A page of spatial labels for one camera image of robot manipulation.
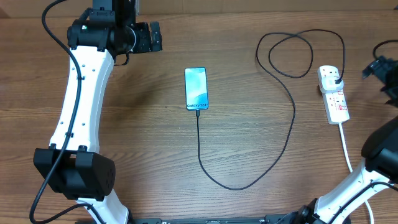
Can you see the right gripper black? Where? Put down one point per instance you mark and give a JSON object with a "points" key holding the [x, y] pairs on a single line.
{"points": [[377, 68]]}

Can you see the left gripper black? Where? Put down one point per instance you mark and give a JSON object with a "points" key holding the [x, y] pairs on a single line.
{"points": [[145, 45]]}

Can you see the Samsung Galaxy smartphone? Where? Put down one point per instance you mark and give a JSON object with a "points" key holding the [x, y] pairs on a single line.
{"points": [[196, 89]]}

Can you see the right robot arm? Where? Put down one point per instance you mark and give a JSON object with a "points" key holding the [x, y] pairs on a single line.
{"points": [[378, 168]]}

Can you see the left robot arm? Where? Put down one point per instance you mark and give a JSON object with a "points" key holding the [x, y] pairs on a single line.
{"points": [[72, 164]]}

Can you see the white charger plug adapter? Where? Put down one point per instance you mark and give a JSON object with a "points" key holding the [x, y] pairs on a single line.
{"points": [[330, 85]]}

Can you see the white power strip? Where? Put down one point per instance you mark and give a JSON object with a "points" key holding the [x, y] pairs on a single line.
{"points": [[335, 103]]}

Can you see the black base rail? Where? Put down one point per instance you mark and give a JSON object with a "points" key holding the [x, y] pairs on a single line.
{"points": [[268, 219]]}

